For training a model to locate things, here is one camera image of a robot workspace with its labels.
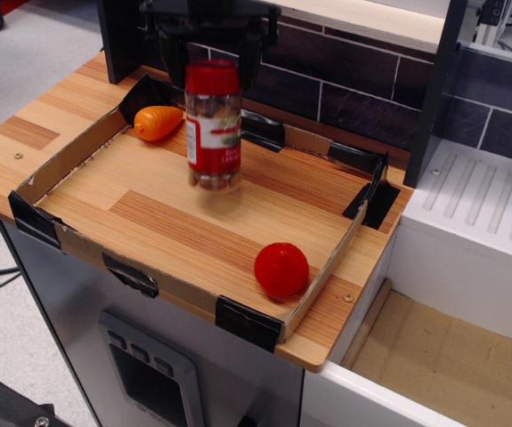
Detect dark grey left post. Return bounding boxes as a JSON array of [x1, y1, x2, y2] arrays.
[[96, 0, 165, 84]]

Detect cardboard fence with black tape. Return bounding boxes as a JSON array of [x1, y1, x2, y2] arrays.
[[9, 76, 405, 366]]

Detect dark grey right post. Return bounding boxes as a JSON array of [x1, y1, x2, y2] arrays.
[[403, 0, 467, 188]]

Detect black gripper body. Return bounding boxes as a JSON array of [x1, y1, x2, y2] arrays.
[[139, 1, 281, 44]]

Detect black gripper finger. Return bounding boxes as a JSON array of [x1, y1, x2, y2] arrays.
[[158, 34, 189, 85], [239, 35, 264, 90]]

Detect red toy tomato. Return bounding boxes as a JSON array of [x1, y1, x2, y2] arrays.
[[254, 242, 310, 297]]

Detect light wooden upper shelf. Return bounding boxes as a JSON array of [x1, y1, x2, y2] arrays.
[[276, 0, 450, 53]]

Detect dark grey post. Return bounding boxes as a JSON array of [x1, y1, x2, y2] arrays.
[[403, 0, 467, 188], [96, 0, 165, 84]]

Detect orange toy carrot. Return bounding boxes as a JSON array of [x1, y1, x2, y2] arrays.
[[134, 106, 183, 141]]

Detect grey toy dishwasher panel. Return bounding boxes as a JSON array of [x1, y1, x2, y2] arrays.
[[98, 311, 206, 426]]

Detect black bracket with screw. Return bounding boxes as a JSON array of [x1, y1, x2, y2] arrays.
[[0, 383, 69, 427]]

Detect white toy sink unit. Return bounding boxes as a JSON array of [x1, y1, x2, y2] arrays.
[[300, 141, 512, 426]]

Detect basil bottle red cap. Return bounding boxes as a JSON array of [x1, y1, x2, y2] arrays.
[[184, 59, 242, 192]]

